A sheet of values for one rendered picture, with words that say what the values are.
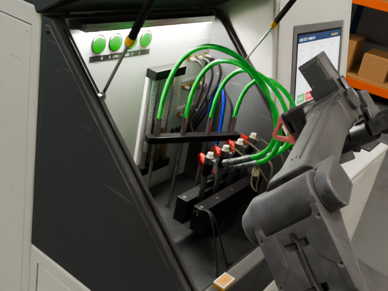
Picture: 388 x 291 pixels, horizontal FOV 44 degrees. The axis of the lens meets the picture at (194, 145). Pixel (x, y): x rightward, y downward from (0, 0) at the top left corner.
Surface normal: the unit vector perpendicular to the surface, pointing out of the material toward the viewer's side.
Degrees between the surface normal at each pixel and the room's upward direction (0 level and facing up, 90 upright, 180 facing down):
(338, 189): 40
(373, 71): 90
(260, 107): 90
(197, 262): 0
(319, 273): 72
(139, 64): 90
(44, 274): 90
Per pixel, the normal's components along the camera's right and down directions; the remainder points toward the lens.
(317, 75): -0.44, 0.21
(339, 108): 0.60, -0.44
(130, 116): 0.78, 0.40
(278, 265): -0.59, -0.07
